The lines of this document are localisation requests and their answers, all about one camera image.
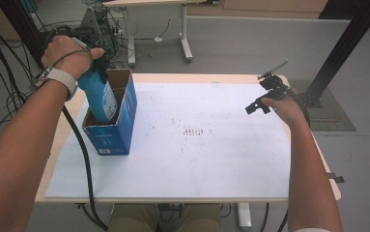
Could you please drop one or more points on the person's white shirt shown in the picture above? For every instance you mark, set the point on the person's white shirt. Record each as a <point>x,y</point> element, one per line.
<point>313,230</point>

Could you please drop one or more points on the white power plug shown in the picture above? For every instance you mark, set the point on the white power plug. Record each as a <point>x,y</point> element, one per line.
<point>158,39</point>

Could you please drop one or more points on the white table sheet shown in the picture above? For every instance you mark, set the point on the white table sheet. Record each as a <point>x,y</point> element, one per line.
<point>205,161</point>

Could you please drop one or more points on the grey computer equipment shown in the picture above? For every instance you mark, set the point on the grey computer equipment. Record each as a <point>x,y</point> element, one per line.
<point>95,25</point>

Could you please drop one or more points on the white table leg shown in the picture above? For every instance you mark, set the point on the white table leg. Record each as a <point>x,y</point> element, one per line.
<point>244,216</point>

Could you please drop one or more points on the black metal frame post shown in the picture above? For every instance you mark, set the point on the black metal frame post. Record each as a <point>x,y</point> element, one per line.
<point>343,48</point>

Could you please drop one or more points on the white-legged desk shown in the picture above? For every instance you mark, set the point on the white-legged desk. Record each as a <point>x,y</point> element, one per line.
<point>185,38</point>

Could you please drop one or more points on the person's khaki trousers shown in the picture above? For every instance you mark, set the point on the person's khaki trousers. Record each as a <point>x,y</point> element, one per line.
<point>134,219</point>

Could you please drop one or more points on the person's left hand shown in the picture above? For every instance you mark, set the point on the person's left hand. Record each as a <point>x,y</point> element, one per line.
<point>66,54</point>

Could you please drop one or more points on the dark metal stand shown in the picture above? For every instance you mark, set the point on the dark metal stand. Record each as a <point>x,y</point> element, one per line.
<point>21,29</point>

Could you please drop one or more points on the grey grid floor mat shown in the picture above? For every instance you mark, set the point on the grey grid floor mat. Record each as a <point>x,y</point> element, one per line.
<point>330,116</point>

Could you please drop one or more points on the beige wrist watch band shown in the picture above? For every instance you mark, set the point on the beige wrist watch band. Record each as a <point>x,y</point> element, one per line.
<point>63,79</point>

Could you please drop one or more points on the person's right hand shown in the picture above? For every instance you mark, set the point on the person's right hand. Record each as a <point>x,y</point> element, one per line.
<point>289,109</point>

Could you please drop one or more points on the black table bracket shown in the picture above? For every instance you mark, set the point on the black table bracket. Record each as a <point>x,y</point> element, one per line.
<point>335,178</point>

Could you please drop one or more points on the light wooden table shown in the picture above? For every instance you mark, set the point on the light wooden table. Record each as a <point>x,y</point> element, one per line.
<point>205,78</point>

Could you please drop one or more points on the blue cardboard box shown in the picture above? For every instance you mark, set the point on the blue cardboard box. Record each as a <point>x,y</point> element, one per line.
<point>121,129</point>

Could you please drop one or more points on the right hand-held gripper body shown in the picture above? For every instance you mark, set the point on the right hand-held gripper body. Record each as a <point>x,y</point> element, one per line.
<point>274,84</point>

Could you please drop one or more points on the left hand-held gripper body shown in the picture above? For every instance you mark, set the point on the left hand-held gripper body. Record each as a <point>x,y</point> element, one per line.
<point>101,63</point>

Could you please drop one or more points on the blue bottle with white cap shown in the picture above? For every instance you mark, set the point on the blue bottle with white cap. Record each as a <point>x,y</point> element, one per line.
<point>97,93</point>

